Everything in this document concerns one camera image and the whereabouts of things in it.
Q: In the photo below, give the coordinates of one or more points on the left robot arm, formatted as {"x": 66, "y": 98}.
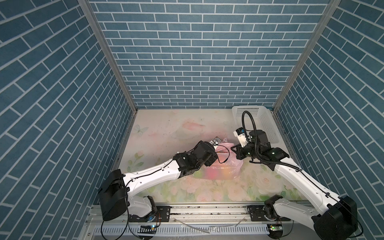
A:
{"x": 118, "y": 193}

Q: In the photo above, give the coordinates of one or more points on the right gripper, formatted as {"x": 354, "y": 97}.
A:
{"x": 237, "y": 151}

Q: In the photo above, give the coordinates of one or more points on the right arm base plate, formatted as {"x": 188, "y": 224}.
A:
{"x": 258, "y": 214}

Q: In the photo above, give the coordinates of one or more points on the white perforated plastic basket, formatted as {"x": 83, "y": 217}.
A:
{"x": 263, "y": 119}

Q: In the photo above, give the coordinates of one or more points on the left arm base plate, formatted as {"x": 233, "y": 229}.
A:
{"x": 163, "y": 211}

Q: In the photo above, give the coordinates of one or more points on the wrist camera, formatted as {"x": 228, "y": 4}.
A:
{"x": 216, "y": 141}
{"x": 240, "y": 134}

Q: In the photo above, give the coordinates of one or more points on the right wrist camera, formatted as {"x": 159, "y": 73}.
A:
{"x": 240, "y": 134}

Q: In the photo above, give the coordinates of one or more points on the pink plastic bag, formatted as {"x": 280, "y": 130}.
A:
{"x": 227, "y": 167}

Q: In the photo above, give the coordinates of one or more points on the aluminium front rail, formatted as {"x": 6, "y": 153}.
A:
{"x": 230, "y": 213}

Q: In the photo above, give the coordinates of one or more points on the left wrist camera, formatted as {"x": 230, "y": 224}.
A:
{"x": 216, "y": 141}

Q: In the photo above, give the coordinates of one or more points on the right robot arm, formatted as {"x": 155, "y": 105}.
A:
{"x": 331, "y": 216}

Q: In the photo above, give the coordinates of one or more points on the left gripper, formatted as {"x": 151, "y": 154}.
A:
{"x": 211, "y": 160}

